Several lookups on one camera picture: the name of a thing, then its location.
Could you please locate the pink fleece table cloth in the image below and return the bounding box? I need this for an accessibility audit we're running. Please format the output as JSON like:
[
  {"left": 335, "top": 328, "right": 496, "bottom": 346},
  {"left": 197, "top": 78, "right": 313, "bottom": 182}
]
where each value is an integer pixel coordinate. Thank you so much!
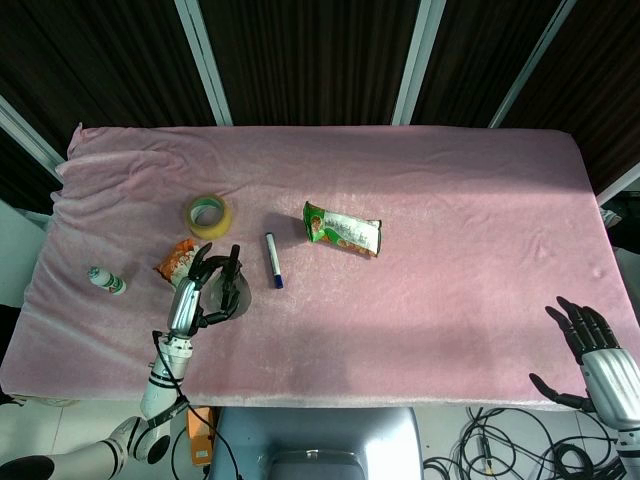
[{"left": 0, "top": 124, "right": 625, "bottom": 410}]

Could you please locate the white window frame post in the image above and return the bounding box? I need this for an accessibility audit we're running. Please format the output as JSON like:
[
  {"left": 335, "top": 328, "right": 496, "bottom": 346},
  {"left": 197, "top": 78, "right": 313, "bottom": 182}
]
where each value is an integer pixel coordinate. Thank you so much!
[
  {"left": 0, "top": 94, "right": 67, "bottom": 175},
  {"left": 173, "top": 0, "right": 235, "bottom": 127},
  {"left": 488, "top": 0, "right": 579, "bottom": 129},
  {"left": 594, "top": 159, "right": 640, "bottom": 202},
  {"left": 391, "top": 0, "right": 449, "bottom": 127}
]

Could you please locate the black floor cable tangle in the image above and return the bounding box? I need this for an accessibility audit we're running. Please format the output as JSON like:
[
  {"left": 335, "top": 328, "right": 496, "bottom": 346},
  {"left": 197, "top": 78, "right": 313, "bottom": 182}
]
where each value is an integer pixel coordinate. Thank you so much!
[{"left": 422, "top": 404, "right": 627, "bottom": 480}]

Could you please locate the orange box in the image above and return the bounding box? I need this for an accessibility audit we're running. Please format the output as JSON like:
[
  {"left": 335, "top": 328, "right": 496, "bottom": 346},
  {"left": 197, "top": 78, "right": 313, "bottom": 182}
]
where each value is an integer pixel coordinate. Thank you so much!
[{"left": 186, "top": 405, "right": 215, "bottom": 467}]

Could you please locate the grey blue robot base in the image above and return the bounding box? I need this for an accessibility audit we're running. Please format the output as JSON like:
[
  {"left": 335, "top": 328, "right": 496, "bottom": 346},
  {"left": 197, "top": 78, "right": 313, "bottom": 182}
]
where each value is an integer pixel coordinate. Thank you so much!
[{"left": 212, "top": 405, "right": 427, "bottom": 480}]

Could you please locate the small white green bottle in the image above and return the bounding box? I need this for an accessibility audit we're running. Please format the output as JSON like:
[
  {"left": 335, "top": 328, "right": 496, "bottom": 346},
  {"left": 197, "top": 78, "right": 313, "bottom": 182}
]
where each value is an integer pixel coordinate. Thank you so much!
[{"left": 87, "top": 266, "right": 128, "bottom": 298}]

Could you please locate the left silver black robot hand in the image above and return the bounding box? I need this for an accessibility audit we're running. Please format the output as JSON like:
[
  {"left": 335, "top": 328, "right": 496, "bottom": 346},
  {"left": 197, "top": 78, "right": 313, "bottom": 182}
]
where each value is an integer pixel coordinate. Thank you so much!
[{"left": 167, "top": 243, "right": 246, "bottom": 338}]

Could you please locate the yellow packing tape roll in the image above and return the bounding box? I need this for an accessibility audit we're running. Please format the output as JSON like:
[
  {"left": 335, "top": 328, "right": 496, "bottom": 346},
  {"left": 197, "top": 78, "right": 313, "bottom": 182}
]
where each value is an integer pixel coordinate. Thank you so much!
[{"left": 185, "top": 195, "right": 235, "bottom": 240}]

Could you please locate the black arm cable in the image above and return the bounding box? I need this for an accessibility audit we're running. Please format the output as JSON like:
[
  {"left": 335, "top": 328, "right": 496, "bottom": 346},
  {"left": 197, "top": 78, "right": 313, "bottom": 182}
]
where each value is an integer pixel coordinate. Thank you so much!
[{"left": 151, "top": 329, "right": 237, "bottom": 480}]

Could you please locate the white blue marker pen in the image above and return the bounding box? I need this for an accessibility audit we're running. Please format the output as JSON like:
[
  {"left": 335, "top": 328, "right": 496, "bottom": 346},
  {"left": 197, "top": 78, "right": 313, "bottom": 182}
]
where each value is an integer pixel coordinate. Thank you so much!
[{"left": 264, "top": 231, "right": 287, "bottom": 291}]

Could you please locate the green orange snack packet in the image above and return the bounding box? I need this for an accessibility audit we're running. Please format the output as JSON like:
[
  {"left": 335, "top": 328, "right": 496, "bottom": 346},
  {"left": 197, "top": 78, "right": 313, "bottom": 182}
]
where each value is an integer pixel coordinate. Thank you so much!
[{"left": 302, "top": 200, "right": 385, "bottom": 260}]

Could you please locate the orange white snack packet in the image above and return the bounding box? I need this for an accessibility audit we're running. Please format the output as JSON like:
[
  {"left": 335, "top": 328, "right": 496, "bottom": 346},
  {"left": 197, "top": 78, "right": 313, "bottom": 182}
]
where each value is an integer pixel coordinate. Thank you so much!
[{"left": 153, "top": 238, "right": 202, "bottom": 287}]

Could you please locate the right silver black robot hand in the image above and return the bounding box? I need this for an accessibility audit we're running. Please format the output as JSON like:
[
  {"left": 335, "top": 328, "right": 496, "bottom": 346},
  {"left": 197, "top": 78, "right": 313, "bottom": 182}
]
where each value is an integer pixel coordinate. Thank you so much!
[{"left": 528, "top": 295, "right": 640, "bottom": 432}]

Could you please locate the dark brown curtain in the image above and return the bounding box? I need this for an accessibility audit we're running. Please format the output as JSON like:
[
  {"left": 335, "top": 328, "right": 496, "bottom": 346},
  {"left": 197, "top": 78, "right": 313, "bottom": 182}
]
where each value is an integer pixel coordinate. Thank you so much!
[{"left": 0, "top": 0, "right": 640, "bottom": 216}]

